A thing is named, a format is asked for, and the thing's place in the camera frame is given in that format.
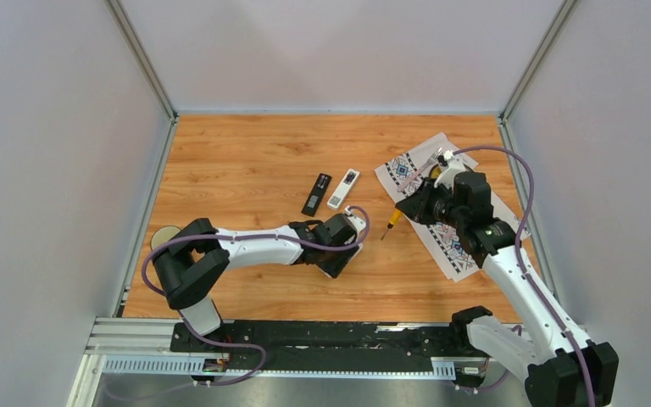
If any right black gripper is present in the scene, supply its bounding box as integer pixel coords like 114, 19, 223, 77
396, 177, 465, 230

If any yellow handled screwdriver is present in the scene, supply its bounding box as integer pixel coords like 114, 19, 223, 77
381, 209, 403, 241

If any short white remote control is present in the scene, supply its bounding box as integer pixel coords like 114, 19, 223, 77
345, 244, 363, 266

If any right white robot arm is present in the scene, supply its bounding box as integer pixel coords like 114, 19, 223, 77
395, 171, 619, 406

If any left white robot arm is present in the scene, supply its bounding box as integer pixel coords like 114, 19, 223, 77
144, 211, 370, 352

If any long white remote control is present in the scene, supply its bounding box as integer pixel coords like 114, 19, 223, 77
326, 169, 360, 210

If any black remote control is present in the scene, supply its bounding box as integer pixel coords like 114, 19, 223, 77
301, 173, 332, 217

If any metal fork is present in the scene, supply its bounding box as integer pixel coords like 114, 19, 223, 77
415, 148, 442, 176

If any patterned white cloth mat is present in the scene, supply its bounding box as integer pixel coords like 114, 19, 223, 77
376, 133, 528, 282

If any beige mug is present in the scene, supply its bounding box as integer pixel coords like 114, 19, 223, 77
150, 226, 181, 254

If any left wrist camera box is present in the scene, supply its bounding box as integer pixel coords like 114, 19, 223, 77
343, 205, 368, 234

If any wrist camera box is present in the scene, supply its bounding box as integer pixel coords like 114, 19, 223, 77
434, 150, 468, 188
343, 205, 368, 234

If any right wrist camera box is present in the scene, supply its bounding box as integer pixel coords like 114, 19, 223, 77
434, 150, 468, 188

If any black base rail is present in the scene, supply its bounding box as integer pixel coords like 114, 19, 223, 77
170, 320, 486, 373

